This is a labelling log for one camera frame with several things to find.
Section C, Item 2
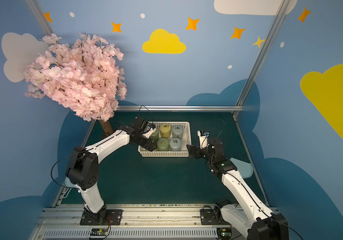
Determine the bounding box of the green tea canister front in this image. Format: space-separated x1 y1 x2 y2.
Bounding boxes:
157 138 169 152

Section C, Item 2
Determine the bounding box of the green tea canister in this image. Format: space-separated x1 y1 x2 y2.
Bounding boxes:
149 129 159 141
157 138 169 152

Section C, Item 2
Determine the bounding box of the blue tea canister front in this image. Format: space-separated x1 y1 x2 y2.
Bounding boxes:
169 138 182 152

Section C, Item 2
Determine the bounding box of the blue tea canister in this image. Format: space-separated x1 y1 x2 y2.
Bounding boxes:
171 125 184 140
169 138 182 152

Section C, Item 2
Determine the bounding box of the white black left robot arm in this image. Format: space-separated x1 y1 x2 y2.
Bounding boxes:
65 117 157 214

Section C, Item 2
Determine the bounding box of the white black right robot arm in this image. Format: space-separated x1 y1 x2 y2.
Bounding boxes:
187 138 289 240

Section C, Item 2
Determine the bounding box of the green tea canister back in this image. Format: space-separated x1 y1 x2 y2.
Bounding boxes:
149 129 159 141

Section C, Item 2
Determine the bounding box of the white perforated plastic basket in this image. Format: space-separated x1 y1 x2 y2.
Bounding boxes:
137 121 192 158

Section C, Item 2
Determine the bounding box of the yellow tea canister back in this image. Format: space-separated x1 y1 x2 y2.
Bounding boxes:
159 123 171 139

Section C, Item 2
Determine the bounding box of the blue tea canister back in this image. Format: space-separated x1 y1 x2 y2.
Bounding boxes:
171 125 184 140

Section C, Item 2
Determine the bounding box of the brown tree trunk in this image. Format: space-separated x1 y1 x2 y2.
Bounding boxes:
99 120 114 138

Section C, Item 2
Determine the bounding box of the light blue dustpan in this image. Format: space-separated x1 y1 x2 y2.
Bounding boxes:
230 158 254 179

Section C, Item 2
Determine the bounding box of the pink cherry blossom tree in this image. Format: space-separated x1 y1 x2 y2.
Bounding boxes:
24 34 127 122

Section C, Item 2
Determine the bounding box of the right green circuit board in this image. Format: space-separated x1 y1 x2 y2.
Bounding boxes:
216 228 233 240

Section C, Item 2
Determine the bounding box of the green circuit board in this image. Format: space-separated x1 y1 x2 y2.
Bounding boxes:
216 228 233 240
89 228 109 239

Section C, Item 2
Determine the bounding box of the left green circuit board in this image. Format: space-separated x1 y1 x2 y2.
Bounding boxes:
89 228 109 239

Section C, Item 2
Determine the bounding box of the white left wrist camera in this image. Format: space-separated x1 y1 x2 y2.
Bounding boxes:
142 123 156 139

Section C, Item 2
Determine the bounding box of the aluminium frame rail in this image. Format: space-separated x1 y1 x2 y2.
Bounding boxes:
117 105 243 112

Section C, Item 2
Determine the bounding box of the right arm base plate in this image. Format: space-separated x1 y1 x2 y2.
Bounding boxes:
200 208 230 226

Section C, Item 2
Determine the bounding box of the aluminium base rail track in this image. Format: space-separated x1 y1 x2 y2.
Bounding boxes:
29 204 245 240

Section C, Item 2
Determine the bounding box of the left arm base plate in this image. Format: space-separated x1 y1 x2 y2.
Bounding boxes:
79 209 123 226

